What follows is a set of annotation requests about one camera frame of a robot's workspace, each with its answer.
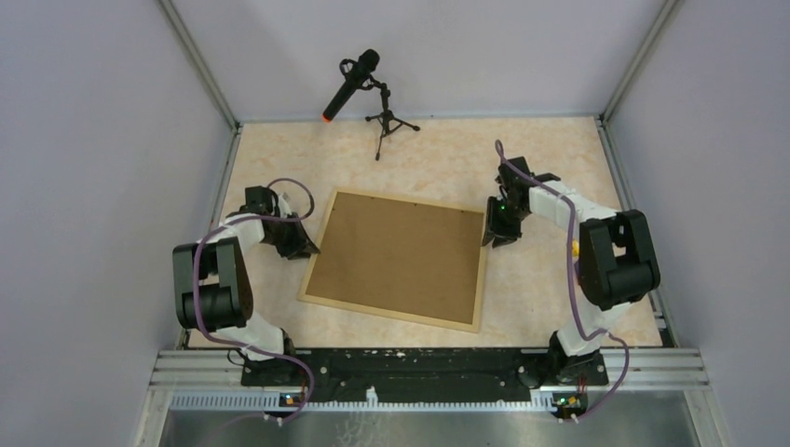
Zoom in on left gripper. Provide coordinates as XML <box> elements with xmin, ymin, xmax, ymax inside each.
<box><xmin>262</xmin><ymin>211</ymin><xmax>319</xmax><ymax>261</ymax></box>

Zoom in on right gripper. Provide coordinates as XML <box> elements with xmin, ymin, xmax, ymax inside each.
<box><xmin>483</xmin><ymin>196</ymin><xmax>530</xmax><ymax>249</ymax></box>

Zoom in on brown backing board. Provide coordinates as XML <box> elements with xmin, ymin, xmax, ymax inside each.
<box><xmin>305</xmin><ymin>192</ymin><xmax>485</xmax><ymax>326</ymax></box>

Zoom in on wooden picture frame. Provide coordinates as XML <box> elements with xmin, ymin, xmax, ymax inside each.
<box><xmin>297</xmin><ymin>187</ymin><xmax>490</xmax><ymax>334</ymax></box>

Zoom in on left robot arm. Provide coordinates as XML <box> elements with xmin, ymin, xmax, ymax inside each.
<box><xmin>172</xmin><ymin>185</ymin><xmax>320</xmax><ymax>385</ymax></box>

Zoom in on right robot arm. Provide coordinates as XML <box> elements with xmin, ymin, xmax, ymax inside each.
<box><xmin>482</xmin><ymin>157</ymin><xmax>661</xmax><ymax>384</ymax></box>

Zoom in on black tripod stand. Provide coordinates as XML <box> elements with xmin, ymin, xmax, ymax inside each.
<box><xmin>364</xmin><ymin>78</ymin><xmax>421</xmax><ymax>161</ymax></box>

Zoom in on black microphone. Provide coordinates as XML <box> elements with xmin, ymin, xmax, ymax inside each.
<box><xmin>321</xmin><ymin>48</ymin><xmax>380</xmax><ymax>122</ymax></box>

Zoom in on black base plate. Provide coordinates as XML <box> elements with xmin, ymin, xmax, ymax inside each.
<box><xmin>240</xmin><ymin>347</ymin><xmax>609</xmax><ymax>403</ymax></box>

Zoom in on aluminium rail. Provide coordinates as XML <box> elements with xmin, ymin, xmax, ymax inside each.
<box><xmin>149</xmin><ymin>348</ymin><xmax>710</xmax><ymax>413</ymax></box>

